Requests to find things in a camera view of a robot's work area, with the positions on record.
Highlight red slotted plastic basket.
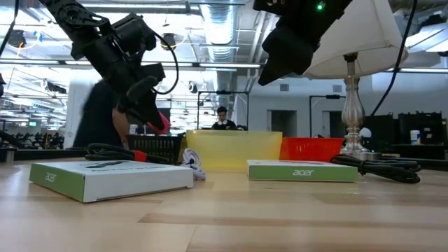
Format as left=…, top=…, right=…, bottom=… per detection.
left=279, top=136, right=346, bottom=163

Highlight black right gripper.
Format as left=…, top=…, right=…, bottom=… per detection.
left=253, top=0, right=353, bottom=86

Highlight white USB cable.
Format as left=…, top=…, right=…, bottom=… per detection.
left=180, top=147, right=207, bottom=181

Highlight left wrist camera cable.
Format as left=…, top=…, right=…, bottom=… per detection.
left=152, top=31, right=180, bottom=96

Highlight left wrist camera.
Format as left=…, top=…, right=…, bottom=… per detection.
left=111, top=13, right=158, bottom=53

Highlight white green acer box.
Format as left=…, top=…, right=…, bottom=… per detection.
left=246, top=159, right=359, bottom=183
left=29, top=160, right=195, bottom=204

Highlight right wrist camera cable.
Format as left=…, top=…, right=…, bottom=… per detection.
left=370, top=0, right=419, bottom=116

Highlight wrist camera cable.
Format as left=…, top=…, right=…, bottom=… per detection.
left=370, top=0, right=419, bottom=116
left=152, top=31, right=180, bottom=96

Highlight black equipment cases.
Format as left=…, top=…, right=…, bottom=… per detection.
left=363, top=111, right=448, bottom=147

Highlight black cable bundle red strap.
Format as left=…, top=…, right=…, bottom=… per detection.
left=84, top=142, right=172, bottom=165

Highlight table lamp white shade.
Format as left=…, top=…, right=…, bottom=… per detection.
left=301, top=0, right=410, bottom=161

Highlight black slotted plastic basket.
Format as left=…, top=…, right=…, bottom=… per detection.
left=126, top=134, right=187, bottom=165

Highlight yellow translucent plastic bin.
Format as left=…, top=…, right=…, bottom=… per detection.
left=185, top=129, right=284, bottom=172

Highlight person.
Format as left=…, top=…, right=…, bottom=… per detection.
left=211, top=106, right=237, bottom=131
left=71, top=79, right=131, bottom=150

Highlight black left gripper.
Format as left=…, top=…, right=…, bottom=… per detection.
left=71, top=34, right=167, bottom=132

